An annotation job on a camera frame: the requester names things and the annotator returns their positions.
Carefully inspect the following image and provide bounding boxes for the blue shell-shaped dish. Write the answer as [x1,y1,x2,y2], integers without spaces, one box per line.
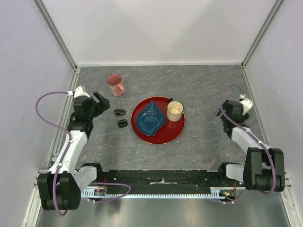
[135,101,166,137]

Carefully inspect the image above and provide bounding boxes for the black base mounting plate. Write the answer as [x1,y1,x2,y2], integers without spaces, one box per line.
[98,170,233,195]

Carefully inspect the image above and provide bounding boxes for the beige ceramic cup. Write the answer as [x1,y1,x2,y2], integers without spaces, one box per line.
[167,101,184,122]

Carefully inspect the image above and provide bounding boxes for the red round tray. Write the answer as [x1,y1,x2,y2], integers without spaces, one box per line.
[131,96,185,145]

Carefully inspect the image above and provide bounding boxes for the slotted grey cable duct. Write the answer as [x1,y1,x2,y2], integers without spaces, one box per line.
[81,186,236,200]

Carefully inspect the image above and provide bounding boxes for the right aluminium frame post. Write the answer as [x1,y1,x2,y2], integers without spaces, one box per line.
[241,0,285,69]

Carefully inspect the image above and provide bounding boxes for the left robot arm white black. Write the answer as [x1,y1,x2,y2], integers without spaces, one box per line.
[37,87,110,217]

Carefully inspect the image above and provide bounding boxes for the pink floral mug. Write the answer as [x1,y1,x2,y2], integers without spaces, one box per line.
[107,74,125,97]

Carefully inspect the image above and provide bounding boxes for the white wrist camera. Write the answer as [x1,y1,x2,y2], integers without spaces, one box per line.
[67,86,91,100]
[239,94,253,115]

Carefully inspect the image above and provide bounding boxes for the left aluminium frame post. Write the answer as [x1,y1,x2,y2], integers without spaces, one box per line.
[32,0,79,71]

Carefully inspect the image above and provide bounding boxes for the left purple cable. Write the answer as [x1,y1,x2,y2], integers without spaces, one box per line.
[35,91,73,217]

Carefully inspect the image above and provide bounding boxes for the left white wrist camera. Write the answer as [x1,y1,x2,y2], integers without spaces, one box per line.
[67,86,91,100]

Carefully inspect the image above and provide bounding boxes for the black earbud charging case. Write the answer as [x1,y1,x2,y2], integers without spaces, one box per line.
[117,119,128,128]

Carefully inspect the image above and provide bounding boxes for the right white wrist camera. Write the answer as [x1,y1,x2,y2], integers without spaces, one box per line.
[239,94,253,115]

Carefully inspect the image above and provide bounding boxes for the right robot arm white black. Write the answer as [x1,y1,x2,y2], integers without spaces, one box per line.
[217,98,285,193]

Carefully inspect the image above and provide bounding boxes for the aluminium frame post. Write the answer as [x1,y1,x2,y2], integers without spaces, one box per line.
[241,0,285,69]
[32,0,79,71]

